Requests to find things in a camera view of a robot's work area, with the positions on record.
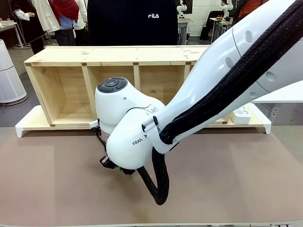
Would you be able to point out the black green-tipped right gripper finger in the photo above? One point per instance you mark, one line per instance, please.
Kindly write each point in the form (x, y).
(107, 162)
(127, 171)

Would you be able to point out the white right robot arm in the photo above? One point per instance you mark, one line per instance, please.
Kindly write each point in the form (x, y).
(201, 94)

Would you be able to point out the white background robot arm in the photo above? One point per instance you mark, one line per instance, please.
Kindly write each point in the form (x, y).
(226, 8)
(181, 8)

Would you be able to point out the white wood-topped desk riser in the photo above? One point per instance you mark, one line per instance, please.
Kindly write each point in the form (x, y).
(20, 127)
(267, 125)

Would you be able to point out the wooden compartment shelf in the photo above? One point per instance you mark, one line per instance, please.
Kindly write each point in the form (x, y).
(71, 56)

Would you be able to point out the white power strip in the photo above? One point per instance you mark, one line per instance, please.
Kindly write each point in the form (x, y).
(241, 116)

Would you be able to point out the person in black FILA sweater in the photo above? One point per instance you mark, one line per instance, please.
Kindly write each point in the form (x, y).
(132, 23)

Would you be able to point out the person in red sweater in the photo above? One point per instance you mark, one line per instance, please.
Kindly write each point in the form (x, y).
(66, 14)

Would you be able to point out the hanging white lab coat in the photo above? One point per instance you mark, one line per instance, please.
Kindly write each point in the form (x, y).
(48, 16)

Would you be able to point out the mannequin in black vest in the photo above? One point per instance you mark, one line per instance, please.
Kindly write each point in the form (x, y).
(28, 23)

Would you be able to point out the wooden-topped background desk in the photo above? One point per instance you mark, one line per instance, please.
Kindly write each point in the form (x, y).
(7, 26)

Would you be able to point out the background table with fruit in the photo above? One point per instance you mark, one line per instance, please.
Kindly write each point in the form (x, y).
(221, 22)

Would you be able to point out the person in orange and black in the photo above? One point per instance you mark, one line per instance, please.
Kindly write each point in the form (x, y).
(251, 7)

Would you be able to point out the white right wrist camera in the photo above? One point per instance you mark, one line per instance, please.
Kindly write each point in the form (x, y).
(94, 125)

